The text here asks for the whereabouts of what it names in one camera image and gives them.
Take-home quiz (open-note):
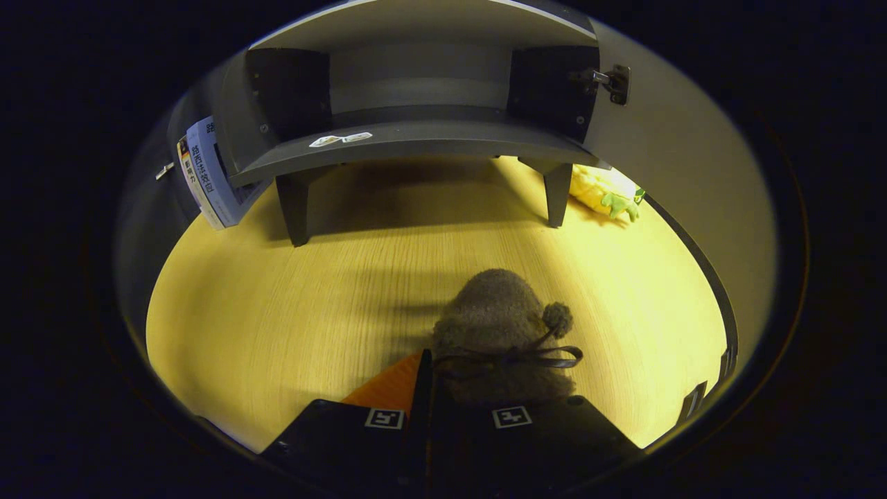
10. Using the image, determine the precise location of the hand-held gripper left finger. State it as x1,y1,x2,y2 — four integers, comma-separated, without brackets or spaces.
260,349,434,486

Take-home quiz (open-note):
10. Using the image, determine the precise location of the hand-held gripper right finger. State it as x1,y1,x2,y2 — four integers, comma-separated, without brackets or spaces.
431,395,642,494

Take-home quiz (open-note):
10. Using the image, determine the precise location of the brown fuzzy shoe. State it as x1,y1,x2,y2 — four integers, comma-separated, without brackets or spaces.
431,269,584,406

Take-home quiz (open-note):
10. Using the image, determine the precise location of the grey shoe cabinet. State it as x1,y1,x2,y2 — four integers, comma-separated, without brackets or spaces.
211,0,604,247

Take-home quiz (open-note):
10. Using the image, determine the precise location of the metal door hinge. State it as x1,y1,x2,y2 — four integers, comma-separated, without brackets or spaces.
572,64,631,106

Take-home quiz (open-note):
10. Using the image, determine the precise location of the yellow plush toy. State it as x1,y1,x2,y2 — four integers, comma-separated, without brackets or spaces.
570,164,647,222

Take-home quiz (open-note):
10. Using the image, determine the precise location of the black backdrop cloth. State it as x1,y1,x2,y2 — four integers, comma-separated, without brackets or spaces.
116,83,233,340

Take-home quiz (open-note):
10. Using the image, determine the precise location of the stack of books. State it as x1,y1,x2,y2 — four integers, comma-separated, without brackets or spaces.
177,116,271,231

